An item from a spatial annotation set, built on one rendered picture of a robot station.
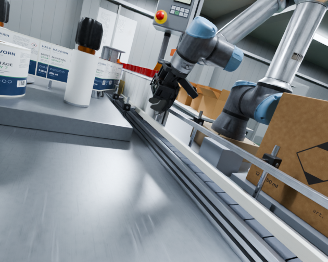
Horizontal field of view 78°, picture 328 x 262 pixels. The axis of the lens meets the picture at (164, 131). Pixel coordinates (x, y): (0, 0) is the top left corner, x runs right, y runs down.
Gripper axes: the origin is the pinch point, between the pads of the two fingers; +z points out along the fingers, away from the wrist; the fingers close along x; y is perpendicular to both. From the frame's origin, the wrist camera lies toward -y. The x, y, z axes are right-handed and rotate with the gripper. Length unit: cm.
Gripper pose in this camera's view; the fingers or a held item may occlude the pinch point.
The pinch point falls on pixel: (158, 112)
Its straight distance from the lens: 79.9
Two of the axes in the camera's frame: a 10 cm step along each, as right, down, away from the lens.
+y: -8.7, -1.5, -4.7
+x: 2.1, 7.6, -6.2
